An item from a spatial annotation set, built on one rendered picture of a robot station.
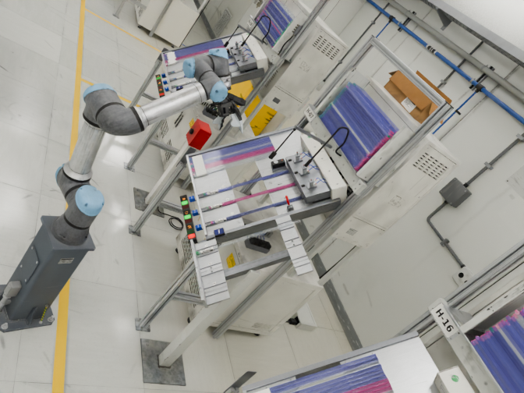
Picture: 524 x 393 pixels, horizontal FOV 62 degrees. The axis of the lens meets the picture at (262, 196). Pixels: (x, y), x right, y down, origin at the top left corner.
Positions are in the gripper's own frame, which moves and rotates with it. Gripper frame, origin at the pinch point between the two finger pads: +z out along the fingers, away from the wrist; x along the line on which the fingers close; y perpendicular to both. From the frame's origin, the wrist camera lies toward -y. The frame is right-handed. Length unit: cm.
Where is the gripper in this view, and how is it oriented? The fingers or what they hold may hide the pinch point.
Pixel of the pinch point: (231, 131)
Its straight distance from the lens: 193.7
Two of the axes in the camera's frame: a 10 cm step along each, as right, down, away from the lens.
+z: 1.0, 9.1, 4.0
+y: -6.9, 3.5, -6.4
